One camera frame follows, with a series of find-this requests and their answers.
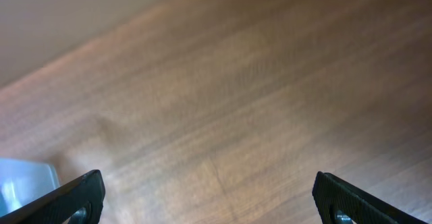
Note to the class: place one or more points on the clear plastic storage bin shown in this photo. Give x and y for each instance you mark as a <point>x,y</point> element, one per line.
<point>22,182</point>

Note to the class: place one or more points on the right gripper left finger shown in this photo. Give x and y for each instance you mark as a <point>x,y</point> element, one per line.
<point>79,201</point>

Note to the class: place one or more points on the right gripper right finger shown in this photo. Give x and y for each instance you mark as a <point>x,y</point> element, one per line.
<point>338,201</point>

